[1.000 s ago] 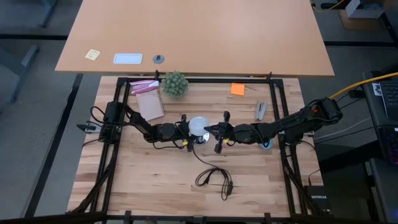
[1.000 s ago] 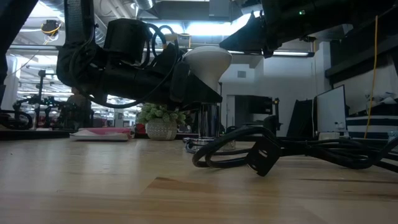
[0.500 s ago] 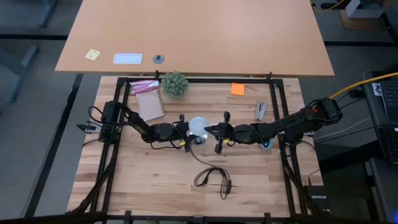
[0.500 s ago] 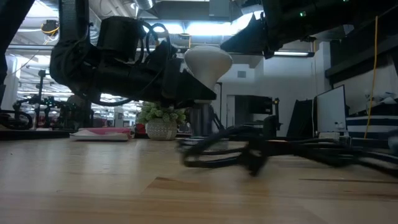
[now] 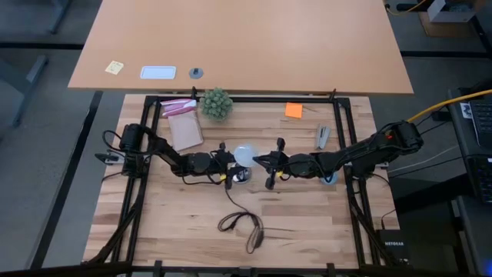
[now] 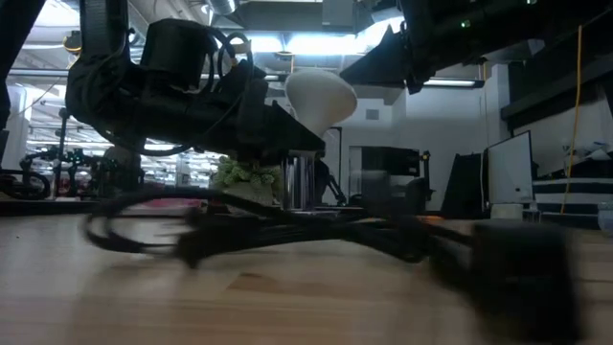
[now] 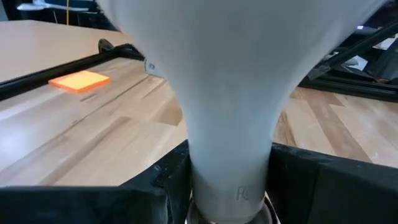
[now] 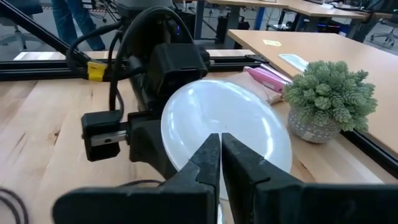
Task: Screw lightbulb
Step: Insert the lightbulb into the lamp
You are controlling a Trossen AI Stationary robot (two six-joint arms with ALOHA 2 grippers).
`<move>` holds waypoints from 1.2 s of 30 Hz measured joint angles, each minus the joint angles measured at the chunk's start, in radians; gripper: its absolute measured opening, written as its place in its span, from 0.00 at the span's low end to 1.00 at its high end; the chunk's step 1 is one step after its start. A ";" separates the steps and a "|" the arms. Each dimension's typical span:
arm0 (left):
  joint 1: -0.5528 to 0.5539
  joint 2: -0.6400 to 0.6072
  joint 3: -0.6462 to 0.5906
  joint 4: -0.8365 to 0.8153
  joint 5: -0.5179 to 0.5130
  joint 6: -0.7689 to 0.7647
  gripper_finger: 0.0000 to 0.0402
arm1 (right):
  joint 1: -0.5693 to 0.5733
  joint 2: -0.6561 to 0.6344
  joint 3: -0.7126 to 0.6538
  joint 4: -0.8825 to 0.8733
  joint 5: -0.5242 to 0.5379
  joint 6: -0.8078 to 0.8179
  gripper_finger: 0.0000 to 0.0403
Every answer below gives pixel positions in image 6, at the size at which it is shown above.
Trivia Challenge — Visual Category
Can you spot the yellow cable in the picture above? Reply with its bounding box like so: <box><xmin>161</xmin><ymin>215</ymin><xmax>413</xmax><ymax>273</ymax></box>
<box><xmin>562</xmin><ymin>24</ymin><xmax>583</xmax><ymax>216</ymax></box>

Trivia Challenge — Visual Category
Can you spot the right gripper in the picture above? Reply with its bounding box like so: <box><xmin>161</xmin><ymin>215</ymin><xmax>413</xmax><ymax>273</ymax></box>
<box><xmin>339</xmin><ymin>0</ymin><xmax>485</xmax><ymax>95</ymax></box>

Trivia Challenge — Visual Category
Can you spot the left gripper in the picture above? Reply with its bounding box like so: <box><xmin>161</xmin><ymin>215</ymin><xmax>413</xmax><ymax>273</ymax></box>
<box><xmin>138</xmin><ymin>61</ymin><xmax>327</xmax><ymax>162</ymax></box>

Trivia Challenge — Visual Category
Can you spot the black lamp power cord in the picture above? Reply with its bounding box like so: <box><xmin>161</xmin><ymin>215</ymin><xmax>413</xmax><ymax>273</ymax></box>
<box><xmin>83</xmin><ymin>185</ymin><xmax>585</xmax><ymax>345</ymax></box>

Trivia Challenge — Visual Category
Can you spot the pink white package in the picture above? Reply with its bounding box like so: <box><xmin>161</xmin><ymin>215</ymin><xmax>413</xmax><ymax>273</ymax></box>
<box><xmin>136</xmin><ymin>196</ymin><xmax>205</xmax><ymax>210</ymax></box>

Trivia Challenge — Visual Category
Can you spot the person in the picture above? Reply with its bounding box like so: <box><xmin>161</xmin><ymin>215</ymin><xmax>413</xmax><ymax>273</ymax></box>
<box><xmin>102</xmin><ymin>145</ymin><xmax>145</xmax><ymax>197</ymax></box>

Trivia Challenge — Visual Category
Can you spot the yellow black ceiling reel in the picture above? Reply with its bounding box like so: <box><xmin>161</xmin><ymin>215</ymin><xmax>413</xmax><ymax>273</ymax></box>
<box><xmin>61</xmin><ymin>28</ymin><xmax>83</xmax><ymax>57</ymax></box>

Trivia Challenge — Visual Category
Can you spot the black robot rig with arms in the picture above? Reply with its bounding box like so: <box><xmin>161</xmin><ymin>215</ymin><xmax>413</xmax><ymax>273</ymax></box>
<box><xmin>0</xmin><ymin>105</ymin><xmax>145</xmax><ymax>201</ymax></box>

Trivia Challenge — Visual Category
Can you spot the green artificial potted plant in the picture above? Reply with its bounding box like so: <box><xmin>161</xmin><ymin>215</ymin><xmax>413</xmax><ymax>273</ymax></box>
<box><xmin>210</xmin><ymin>155</ymin><xmax>284</xmax><ymax>207</ymax></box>

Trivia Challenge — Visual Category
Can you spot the black monitor panel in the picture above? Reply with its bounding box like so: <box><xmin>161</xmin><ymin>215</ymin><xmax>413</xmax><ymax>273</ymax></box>
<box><xmin>440</xmin><ymin>151</ymin><xmax>486</xmax><ymax>216</ymax></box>

